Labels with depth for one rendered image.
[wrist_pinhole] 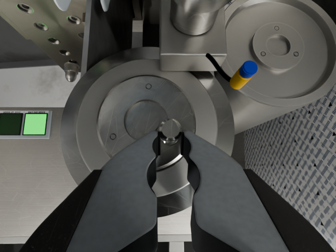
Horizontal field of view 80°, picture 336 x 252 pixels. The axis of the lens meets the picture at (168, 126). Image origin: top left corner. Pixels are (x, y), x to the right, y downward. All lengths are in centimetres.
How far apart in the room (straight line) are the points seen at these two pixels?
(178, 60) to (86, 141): 10
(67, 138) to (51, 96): 263
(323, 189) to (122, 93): 22
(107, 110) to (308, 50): 19
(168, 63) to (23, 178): 50
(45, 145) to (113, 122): 43
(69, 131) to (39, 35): 34
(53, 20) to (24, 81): 269
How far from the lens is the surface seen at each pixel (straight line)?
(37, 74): 304
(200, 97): 17
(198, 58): 16
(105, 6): 22
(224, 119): 18
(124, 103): 16
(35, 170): 58
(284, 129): 32
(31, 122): 59
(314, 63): 24
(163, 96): 16
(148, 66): 18
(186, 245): 61
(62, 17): 44
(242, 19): 23
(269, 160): 35
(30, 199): 59
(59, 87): 280
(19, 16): 47
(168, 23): 17
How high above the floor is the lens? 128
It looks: 11 degrees down
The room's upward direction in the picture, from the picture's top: 180 degrees clockwise
